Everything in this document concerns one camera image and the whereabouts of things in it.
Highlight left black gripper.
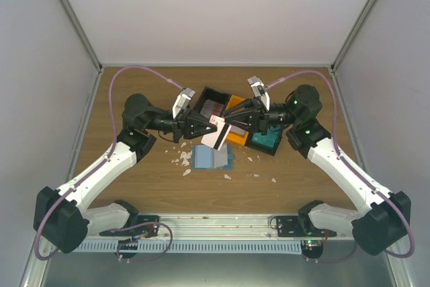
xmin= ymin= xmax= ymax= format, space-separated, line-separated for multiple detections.
xmin=145 ymin=105 xmax=218 ymax=143

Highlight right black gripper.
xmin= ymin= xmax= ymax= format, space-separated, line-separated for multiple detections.
xmin=223 ymin=97 xmax=299 ymax=136

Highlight white magnetic stripe card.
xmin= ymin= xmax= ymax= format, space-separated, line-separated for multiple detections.
xmin=201 ymin=115 xmax=232 ymax=151

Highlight blue card holder wallet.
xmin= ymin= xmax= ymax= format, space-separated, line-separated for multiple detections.
xmin=191 ymin=145 xmax=234 ymax=170

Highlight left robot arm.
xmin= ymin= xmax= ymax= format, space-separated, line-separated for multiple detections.
xmin=33 ymin=93 xmax=217 ymax=260

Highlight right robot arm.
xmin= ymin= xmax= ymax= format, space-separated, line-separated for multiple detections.
xmin=224 ymin=85 xmax=411 ymax=255

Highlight red white cards stack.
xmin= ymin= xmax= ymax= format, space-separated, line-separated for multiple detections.
xmin=201 ymin=100 xmax=224 ymax=118

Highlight teal cards stack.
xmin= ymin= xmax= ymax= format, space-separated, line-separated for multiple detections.
xmin=252 ymin=131 xmax=279 ymax=149

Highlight yellow bin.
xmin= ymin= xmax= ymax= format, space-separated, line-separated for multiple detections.
xmin=225 ymin=95 xmax=249 ymax=146

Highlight left black bin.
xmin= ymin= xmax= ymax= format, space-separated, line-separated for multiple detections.
xmin=194 ymin=87 xmax=231 ymax=118

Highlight black bin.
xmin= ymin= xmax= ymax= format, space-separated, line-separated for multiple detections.
xmin=245 ymin=126 xmax=284 ymax=156
xmin=194 ymin=87 xmax=231 ymax=118

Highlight right black bin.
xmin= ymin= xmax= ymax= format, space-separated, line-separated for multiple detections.
xmin=245 ymin=126 xmax=284 ymax=156

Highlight aluminium front rail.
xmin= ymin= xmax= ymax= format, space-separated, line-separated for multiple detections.
xmin=36 ymin=211 xmax=400 ymax=244

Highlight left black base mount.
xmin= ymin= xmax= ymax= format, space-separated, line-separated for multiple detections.
xmin=99 ymin=214 xmax=160 ymax=241

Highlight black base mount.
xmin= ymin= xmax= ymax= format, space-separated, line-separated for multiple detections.
xmin=99 ymin=214 xmax=160 ymax=241
xmin=268 ymin=215 xmax=337 ymax=239

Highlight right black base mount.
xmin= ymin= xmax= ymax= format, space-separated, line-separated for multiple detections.
xmin=268 ymin=215 xmax=337 ymax=239

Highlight grey slotted cable duct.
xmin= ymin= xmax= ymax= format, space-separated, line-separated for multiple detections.
xmin=75 ymin=239 xmax=302 ymax=255

